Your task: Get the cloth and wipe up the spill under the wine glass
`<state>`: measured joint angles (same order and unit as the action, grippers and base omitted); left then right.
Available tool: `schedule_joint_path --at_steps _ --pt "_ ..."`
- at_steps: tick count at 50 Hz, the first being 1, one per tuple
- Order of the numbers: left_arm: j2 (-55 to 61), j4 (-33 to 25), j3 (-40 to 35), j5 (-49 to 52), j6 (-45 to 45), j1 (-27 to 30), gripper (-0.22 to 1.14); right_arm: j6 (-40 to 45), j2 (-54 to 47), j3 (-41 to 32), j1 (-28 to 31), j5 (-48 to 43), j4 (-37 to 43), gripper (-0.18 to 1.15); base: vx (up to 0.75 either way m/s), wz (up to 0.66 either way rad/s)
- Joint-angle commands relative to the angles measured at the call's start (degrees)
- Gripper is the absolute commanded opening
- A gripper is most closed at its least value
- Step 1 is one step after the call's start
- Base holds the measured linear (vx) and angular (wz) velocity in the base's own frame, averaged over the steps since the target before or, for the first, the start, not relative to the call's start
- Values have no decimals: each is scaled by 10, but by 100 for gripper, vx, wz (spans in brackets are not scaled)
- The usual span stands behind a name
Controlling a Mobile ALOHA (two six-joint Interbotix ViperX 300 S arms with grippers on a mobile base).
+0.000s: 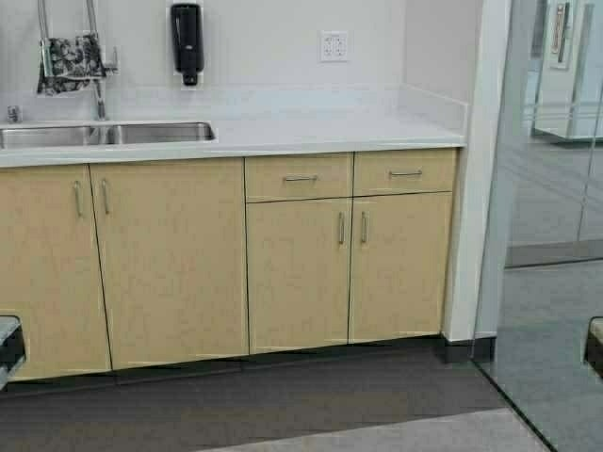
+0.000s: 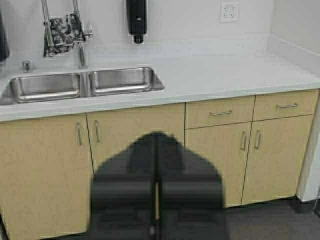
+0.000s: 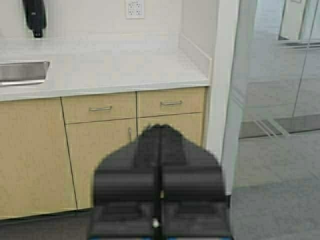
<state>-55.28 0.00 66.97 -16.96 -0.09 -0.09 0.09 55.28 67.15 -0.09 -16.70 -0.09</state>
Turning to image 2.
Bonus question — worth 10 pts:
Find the steel cabinet door handle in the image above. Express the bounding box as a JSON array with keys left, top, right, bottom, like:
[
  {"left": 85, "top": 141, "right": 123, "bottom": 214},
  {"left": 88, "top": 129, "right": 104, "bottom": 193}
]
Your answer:
[
  {"left": 76, "top": 122, "right": 83, "bottom": 146},
  {"left": 254, "top": 129, "right": 262, "bottom": 150},
  {"left": 94, "top": 120, "right": 100, "bottom": 143},
  {"left": 240, "top": 131, "right": 247, "bottom": 151}
]

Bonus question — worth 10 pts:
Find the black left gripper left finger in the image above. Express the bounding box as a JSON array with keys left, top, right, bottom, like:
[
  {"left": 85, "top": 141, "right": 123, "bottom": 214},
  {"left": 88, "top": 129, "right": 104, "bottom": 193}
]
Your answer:
[{"left": 87, "top": 132, "right": 158, "bottom": 240}]

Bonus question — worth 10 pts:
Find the steel drawer handle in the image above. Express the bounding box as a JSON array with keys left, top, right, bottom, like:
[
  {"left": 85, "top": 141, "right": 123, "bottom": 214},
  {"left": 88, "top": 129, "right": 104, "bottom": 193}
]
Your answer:
[
  {"left": 209, "top": 110, "right": 233, "bottom": 116},
  {"left": 276, "top": 103, "right": 299, "bottom": 109}
]

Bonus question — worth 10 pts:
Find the small chrome sink fitting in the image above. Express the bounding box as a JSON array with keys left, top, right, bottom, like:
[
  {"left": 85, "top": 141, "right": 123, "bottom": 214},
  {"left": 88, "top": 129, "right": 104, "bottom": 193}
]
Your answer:
[{"left": 22, "top": 60, "right": 32, "bottom": 73}]

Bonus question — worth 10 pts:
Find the light wood base cabinet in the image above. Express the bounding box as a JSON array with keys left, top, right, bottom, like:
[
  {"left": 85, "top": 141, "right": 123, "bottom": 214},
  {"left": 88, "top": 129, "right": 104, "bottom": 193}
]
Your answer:
[{"left": 0, "top": 89, "right": 320, "bottom": 240}]

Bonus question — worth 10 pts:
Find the black wall soap dispenser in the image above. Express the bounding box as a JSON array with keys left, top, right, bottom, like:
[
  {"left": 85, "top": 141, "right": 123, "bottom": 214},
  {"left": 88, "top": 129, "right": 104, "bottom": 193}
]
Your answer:
[{"left": 125, "top": 0, "right": 148, "bottom": 44}]

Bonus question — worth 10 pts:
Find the steel kitchen faucet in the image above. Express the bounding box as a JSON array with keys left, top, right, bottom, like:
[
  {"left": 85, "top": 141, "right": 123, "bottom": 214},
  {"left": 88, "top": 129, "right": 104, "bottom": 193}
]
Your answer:
[{"left": 41, "top": 0, "right": 93, "bottom": 69}]

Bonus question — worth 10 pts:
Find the stainless double sink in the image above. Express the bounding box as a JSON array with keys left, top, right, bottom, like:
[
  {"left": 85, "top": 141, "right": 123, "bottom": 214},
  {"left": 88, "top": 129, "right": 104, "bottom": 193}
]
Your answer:
[{"left": 0, "top": 66, "right": 165, "bottom": 105}]

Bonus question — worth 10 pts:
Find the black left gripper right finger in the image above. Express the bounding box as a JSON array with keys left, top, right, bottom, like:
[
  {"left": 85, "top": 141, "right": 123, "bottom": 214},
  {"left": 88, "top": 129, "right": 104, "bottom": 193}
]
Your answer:
[{"left": 156, "top": 134, "right": 229, "bottom": 240}]

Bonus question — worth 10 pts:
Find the black white patterned cloth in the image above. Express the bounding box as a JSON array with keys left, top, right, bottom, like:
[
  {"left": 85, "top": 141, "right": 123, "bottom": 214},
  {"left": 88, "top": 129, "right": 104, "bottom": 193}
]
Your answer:
[{"left": 43, "top": 13, "right": 86, "bottom": 57}]

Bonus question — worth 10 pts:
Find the white wall outlet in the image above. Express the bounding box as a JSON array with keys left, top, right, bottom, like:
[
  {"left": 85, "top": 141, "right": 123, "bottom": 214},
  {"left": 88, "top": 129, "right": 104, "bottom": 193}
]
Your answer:
[{"left": 220, "top": 1, "right": 240, "bottom": 23}]

